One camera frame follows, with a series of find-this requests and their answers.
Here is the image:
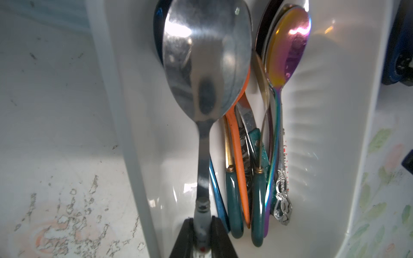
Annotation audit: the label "white plastic storage box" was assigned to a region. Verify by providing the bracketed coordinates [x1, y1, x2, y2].
[86, 1, 394, 258]

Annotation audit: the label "blue stapler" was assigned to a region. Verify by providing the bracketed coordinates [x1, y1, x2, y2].
[381, 1, 413, 87]

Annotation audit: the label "black purple spoon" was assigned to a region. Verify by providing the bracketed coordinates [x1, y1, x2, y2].
[254, 0, 285, 162]

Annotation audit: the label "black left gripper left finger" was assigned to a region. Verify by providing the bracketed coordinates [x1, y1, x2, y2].
[170, 218, 195, 258]

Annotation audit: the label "rainbow iridescent spoon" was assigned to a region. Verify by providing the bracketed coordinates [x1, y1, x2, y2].
[264, 6, 311, 236]

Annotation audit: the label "orange plastic spoon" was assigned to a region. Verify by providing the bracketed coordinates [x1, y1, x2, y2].
[225, 68, 251, 229]

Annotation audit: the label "silver spoon marbled handle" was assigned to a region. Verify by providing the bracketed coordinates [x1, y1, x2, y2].
[235, 96, 257, 210]

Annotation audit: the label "silver spoon clear handle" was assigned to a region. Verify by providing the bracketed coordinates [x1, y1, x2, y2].
[162, 1, 252, 252]
[259, 3, 297, 226]

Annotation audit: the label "teal handled spoon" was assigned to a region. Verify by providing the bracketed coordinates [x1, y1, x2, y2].
[251, 52, 270, 247]
[223, 116, 244, 239]

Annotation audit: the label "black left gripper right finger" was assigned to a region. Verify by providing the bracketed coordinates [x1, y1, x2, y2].
[210, 216, 238, 258]

